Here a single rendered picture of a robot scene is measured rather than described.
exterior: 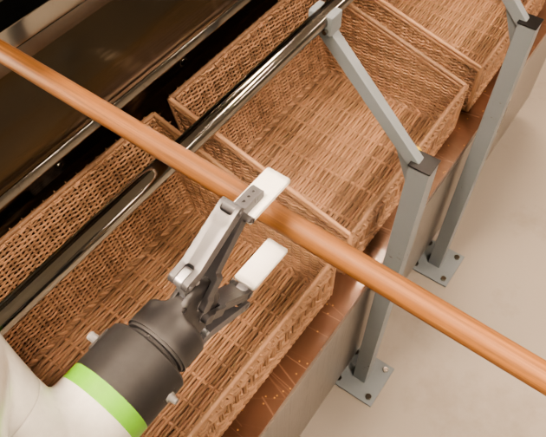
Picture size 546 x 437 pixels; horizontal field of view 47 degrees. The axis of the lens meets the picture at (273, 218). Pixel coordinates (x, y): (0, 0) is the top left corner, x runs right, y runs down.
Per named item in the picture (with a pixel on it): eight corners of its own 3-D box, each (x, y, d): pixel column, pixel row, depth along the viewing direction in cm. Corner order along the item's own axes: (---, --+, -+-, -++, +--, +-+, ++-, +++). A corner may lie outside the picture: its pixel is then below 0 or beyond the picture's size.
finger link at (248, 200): (222, 221, 64) (220, 204, 61) (252, 190, 66) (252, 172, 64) (234, 229, 63) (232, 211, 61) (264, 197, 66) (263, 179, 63)
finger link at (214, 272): (180, 293, 67) (172, 294, 65) (225, 199, 65) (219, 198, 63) (209, 312, 65) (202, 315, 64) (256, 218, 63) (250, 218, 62)
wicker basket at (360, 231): (176, 180, 155) (160, 96, 132) (304, 56, 182) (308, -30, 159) (345, 280, 138) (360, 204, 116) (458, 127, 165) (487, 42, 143)
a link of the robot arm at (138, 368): (160, 445, 62) (145, 413, 55) (77, 377, 66) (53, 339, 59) (199, 396, 65) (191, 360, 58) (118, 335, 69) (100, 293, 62)
